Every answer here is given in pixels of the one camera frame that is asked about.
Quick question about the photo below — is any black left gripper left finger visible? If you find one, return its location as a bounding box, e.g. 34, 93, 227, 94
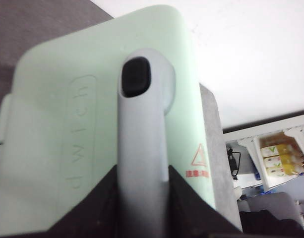
35, 165, 122, 238

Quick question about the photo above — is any white shelf with boxes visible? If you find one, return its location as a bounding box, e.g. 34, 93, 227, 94
224, 115, 304, 191

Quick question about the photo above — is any mint green sandwich maker lid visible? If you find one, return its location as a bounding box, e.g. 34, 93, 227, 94
0, 5, 215, 236

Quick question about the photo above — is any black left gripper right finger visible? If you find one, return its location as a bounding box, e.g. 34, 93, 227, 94
169, 166, 243, 238

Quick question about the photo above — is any grey cushioned chair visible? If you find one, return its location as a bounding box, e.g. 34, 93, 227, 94
238, 192, 304, 226

